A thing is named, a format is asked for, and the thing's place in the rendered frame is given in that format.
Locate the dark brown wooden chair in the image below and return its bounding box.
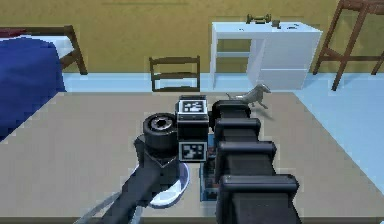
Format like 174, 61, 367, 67
148, 55, 202, 93

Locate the white desk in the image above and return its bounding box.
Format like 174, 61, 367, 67
210, 21, 324, 92

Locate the grey horse statue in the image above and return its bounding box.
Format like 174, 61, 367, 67
225, 83, 272, 111

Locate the dark red pillow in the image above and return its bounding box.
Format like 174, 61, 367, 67
0, 28, 28, 39

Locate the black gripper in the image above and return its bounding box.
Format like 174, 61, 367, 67
73, 112, 183, 224

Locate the bed with blue blanket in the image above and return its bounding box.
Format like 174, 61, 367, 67
0, 24, 89, 142

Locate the olive dumbbell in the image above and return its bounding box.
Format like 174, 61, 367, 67
245, 13, 273, 25

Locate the white bowl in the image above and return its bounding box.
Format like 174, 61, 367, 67
129, 161, 191, 210

